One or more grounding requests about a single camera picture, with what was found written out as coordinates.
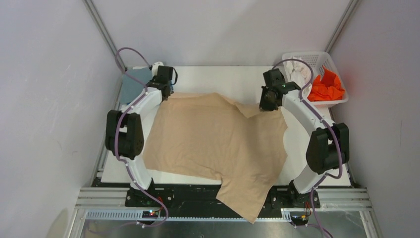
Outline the beige t-shirt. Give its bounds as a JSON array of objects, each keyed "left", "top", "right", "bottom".
[{"left": 143, "top": 93, "right": 287, "bottom": 223}]

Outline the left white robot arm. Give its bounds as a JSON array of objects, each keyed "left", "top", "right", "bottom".
[{"left": 105, "top": 63, "right": 178, "bottom": 206}]

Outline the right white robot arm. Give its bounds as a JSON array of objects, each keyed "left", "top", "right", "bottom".
[{"left": 259, "top": 68, "right": 350, "bottom": 208}]

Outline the folded blue t-shirt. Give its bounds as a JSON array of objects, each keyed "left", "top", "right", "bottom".
[{"left": 170, "top": 81, "right": 174, "bottom": 94}]

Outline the folded grey t-shirt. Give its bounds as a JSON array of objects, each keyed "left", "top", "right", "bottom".
[{"left": 119, "top": 67, "right": 153, "bottom": 105}]

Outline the white crumpled t-shirt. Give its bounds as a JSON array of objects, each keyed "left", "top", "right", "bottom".
[{"left": 283, "top": 57, "right": 311, "bottom": 88}]

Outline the white plastic laundry basket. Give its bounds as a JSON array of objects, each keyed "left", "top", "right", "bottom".
[{"left": 282, "top": 51, "right": 349, "bottom": 108}]

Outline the orange crumpled t-shirt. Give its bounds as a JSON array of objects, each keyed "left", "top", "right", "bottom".
[{"left": 308, "top": 66, "right": 345, "bottom": 102}]

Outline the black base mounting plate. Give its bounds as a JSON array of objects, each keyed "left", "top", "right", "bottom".
[{"left": 125, "top": 184, "right": 321, "bottom": 219}]

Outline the right controller board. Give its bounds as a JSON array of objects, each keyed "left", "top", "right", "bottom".
[{"left": 290, "top": 216, "right": 309, "bottom": 227}]

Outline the controller board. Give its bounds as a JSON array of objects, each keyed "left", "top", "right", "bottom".
[
  {"left": 290, "top": 216, "right": 309, "bottom": 227},
  {"left": 142, "top": 210, "right": 160, "bottom": 219}
]

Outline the left controller board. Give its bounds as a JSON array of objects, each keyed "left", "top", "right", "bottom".
[{"left": 142, "top": 210, "right": 160, "bottom": 219}]

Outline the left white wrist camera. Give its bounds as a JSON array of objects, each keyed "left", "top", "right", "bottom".
[{"left": 149, "top": 61, "right": 164, "bottom": 71}]

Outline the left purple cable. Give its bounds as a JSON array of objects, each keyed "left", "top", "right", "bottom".
[{"left": 86, "top": 47, "right": 169, "bottom": 235}]

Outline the left corner aluminium post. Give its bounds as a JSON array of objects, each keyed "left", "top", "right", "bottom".
[{"left": 82, "top": 0, "right": 126, "bottom": 72}]

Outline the corner aluminium post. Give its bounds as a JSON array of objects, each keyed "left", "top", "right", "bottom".
[
  {"left": 82, "top": 0, "right": 126, "bottom": 72},
  {"left": 324, "top": 0, "right": 362, "bottom": 53}
]

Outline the right corner aluminium post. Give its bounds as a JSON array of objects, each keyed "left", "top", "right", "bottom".
[{"left": 324, "top": 0, "right": 362, "bottom": 53}]

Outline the aluminium frame rail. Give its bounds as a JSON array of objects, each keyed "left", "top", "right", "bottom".
[{"left": 67, "top": 185, "right": 382, "bottom": 238}]

